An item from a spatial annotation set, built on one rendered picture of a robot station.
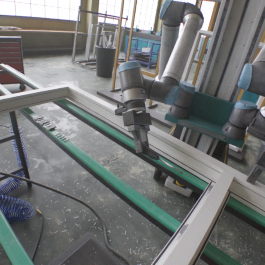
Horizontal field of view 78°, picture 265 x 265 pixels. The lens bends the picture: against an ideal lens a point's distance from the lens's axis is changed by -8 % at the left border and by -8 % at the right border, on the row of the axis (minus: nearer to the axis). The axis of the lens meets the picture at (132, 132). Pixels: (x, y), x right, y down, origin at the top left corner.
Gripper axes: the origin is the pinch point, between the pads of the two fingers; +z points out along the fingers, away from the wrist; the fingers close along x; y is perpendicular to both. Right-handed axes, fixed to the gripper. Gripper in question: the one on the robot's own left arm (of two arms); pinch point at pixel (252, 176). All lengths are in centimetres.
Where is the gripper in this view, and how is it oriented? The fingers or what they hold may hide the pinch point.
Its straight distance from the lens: 72.3
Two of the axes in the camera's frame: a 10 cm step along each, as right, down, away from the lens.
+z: -1.4, 8.4, 5.2
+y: 7.5, 4.3, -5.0
